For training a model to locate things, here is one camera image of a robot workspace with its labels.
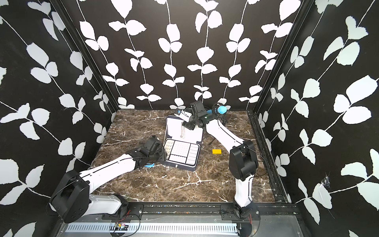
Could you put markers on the black front mounting rail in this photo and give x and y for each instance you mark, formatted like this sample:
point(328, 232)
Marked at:
point(226, 210)

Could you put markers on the small yellow wooden block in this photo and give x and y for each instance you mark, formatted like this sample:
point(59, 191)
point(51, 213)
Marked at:
point(216, 151)

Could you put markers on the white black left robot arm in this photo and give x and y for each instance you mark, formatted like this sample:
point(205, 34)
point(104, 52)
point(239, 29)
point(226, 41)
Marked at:
point(74, 198)

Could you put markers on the white slotted cable duct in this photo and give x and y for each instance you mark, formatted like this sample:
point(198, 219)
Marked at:
point(162, 228)

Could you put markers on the small green circuit board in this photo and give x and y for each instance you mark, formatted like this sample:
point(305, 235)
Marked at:
point(121, 227)

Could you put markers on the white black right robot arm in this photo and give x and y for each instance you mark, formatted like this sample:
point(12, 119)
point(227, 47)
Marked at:
point(243, 161)

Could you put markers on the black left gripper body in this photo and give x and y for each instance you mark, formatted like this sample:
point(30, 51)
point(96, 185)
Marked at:
point(159, 156)

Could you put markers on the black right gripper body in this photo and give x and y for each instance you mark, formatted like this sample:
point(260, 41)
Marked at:
point(194, 121)

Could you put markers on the blue microphone on stand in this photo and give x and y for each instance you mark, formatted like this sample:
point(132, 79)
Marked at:
point(218, 110)

